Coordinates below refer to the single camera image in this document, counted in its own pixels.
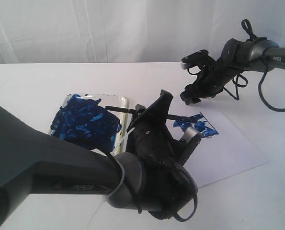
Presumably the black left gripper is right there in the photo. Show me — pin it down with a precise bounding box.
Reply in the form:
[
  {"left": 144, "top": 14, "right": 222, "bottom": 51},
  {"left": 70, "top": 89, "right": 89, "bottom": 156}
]
[{"left": 126, "top": 90, "right": 198, "bottom": 212}]

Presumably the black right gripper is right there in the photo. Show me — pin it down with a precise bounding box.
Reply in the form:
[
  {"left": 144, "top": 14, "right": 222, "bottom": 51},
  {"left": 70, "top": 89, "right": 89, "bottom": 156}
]
[{"left": 180, "top": 57, "right": 238, "bottom": 105}]

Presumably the black paintbrush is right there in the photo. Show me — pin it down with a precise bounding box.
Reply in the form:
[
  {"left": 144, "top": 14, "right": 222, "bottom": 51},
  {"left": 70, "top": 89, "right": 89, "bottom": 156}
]
[{"left": 105, "top": 106, "right": 197, "bottom": 123}]

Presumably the white paper with black square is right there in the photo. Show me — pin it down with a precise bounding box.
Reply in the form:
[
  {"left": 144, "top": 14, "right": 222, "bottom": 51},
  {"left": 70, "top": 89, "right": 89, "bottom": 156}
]
[{"left": 165, "top": 111, "right": 270, "bottom": 189}]

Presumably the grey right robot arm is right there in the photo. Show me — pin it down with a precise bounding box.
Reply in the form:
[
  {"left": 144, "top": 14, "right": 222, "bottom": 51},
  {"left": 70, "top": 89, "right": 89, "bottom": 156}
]
[{"left": 180, "top": 38, "right": 285, "bottom": 104}]

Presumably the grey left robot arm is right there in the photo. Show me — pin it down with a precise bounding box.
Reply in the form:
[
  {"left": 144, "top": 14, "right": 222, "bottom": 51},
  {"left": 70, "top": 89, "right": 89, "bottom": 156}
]
[{"left": 0, "top": 91, "right": 202, "bottom": 226}]

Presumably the white tray with blue paint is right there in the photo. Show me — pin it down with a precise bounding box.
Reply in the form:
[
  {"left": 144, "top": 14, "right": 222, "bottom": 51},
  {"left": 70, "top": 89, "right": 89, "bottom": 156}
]
[{"left": 48, "top": 93, "right": 129, "bottom": 155}]

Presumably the white zip tie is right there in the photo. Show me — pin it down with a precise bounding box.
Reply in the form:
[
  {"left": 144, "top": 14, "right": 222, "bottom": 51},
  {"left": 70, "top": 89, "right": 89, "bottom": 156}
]
[{"left": 103, "top": 128, "right": 134, "bottom": 203}]

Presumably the white backdrop curtain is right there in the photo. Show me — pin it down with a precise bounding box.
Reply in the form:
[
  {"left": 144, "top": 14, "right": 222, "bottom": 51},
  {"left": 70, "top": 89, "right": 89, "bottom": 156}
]
[{"left": 0, "top": 0, "right": 285, "bottom": 64}]

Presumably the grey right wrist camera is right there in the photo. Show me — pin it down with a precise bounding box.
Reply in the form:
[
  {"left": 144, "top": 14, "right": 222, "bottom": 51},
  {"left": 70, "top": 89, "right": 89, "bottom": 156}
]
[{"left": 181, "top": 49, "right": 209, "bottom": 69}]

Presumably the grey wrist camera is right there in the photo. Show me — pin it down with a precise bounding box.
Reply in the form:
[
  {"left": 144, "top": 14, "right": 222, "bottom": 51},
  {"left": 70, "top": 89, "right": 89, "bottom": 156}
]
[
  {"left": 181, "top": 49, "right": 209, "bottom": 69},
  {"left": 178, "top": 126, "right": 202, "bottom": 165}
]

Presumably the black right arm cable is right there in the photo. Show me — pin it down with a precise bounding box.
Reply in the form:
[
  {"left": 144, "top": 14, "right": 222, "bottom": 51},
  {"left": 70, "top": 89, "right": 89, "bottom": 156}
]
[{"left": 232, "top": 19, "right": 285, "bottom": 112}]

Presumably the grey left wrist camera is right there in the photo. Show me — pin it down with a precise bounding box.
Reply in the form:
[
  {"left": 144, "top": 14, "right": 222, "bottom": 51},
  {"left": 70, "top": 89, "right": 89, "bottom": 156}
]
[{"left": 178, "top": 126, "right": 202, "bottom": 165}]

